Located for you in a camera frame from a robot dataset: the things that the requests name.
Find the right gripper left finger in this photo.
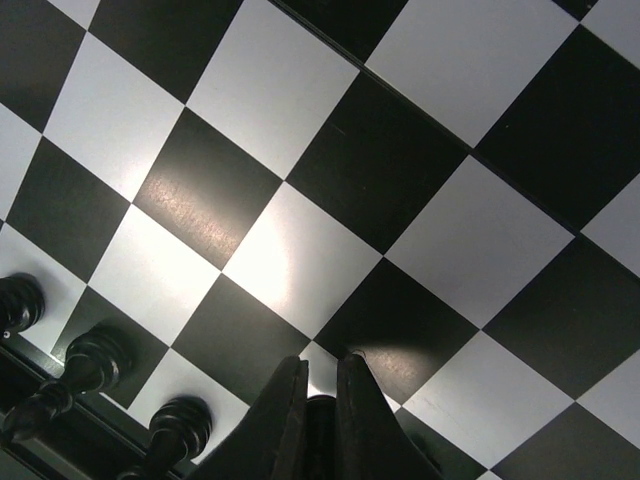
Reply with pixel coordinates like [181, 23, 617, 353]
[188, 356, 309, 479]

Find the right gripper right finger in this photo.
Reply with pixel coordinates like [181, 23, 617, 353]
[335, 354, 442, 480]

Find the black queen chess piece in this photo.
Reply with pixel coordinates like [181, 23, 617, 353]
[1, 324, 133, 448]

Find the black chess king piece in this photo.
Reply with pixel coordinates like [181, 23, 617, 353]
[1, 273, 46, 340]

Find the black white chessboard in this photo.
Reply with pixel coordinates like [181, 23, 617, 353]
[1, 1, 639, 479]

